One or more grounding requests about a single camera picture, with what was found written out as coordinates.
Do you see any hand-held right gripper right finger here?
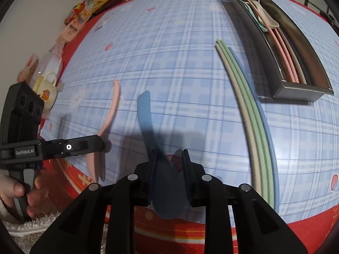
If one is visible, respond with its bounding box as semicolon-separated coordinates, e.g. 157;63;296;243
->
182;149;308;254

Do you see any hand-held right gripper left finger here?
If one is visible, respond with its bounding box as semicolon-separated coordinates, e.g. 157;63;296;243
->
30;149;159;254

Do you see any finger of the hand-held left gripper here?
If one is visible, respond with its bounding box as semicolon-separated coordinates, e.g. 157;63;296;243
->
40;134;106;161

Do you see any blue spoon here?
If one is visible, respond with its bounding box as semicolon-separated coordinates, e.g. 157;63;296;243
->
137;90;186;220

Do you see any pink spoon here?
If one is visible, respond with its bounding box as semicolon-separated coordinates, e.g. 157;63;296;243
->
85;80;121;184

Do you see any stainless steel utensil tray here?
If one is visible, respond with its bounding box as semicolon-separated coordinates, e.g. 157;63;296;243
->
224;0;334;102

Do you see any green spoon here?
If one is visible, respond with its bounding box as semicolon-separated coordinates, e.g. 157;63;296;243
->
242;1;269;32

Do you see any person's left hand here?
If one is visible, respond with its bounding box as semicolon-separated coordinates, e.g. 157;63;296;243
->
0;168;58;219

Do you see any printed yellow mug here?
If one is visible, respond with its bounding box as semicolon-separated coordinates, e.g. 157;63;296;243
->
33;71;59;111

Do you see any pink snack packet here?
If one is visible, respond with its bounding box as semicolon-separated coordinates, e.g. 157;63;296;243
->
20;54;40;86

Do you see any clear plastic packet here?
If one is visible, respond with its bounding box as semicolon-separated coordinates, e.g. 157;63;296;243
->
39;44;65;86

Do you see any green chopstick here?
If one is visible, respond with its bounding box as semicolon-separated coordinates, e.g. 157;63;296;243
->
219;40;274;207

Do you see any plaid tablecloth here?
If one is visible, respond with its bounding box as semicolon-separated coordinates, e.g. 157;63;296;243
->
40;0;339;254

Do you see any peach snack packet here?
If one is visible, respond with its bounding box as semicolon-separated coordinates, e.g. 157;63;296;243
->
56;18;86;46

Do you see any orange snack packet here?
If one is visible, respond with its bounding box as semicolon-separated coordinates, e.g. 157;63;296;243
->
64;1;94;25

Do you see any pink chopstick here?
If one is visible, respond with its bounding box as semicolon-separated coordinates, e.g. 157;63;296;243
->
273;28;300;83
242;0;296;83

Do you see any beige spoon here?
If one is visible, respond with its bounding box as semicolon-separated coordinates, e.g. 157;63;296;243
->
250;0;281;29

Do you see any black frame chair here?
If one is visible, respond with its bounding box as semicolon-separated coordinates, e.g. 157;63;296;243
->
304;0;339;31

